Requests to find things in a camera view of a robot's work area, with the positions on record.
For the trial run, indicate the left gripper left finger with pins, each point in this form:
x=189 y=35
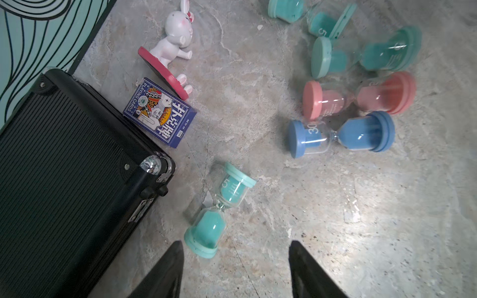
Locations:
x=164 y=279

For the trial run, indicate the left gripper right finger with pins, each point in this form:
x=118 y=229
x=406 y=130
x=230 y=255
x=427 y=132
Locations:
x=308 y=278

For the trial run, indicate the green hourglass pair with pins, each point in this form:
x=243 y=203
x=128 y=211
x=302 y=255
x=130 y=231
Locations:
x=392 y=52

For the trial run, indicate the green hourglass top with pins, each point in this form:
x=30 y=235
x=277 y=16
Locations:
x=323 y=18

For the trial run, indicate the black ribbed case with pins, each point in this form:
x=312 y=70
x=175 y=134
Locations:
x=76 y=179

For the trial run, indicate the blue card box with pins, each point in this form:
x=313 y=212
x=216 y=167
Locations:
x=159 y=112

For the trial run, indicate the white rabbit figurine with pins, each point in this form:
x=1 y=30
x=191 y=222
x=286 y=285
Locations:
x=179 y=34

